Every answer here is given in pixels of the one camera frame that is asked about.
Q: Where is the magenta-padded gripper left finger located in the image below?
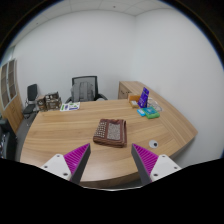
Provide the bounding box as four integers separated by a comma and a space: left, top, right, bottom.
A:
41, 143, 92, 186

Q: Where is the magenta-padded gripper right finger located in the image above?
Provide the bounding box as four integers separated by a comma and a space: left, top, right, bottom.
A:
130, 143, 183, 187

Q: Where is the brown patterned towel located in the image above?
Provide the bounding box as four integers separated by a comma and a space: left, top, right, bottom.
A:
92, 118, 128, 149

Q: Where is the green box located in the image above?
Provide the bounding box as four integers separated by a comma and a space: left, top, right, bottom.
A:
142, 107, 161, 120

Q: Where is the small blue box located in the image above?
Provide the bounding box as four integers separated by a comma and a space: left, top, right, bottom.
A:
136, 108, 147, 118

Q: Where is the white printed sheet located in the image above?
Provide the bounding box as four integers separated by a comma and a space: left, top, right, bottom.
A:
59, 101, 81, 113

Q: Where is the clear plastic container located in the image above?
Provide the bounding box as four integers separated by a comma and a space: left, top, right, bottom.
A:
147, 97, 163, 113

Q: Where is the open cardboard box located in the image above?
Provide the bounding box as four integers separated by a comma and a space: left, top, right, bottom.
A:
35, 91, 63, 112

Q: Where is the purple package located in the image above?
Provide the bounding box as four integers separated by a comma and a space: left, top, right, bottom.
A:
137, 87, 151, 109

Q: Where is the orange box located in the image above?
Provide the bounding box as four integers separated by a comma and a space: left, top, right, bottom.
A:
128, 94, 142, 103

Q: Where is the grey backpack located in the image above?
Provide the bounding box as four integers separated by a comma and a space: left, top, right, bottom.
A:
70, 81, 95, 103

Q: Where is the small black chair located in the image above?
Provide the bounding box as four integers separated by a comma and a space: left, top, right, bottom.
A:
22, 83, 39, 119

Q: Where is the wooden shelf unit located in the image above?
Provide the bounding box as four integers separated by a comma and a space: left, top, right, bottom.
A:
0, 58, 24, 134

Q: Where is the wooden side cabinet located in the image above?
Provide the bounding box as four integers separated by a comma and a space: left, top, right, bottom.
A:
118, 80, 148, 100

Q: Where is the black mesh office chair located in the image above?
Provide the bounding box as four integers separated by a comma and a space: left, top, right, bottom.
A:
65, 75, 109, 104

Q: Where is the round desk cable grommet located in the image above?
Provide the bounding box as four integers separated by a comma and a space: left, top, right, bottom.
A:
148, 139, 159, 149

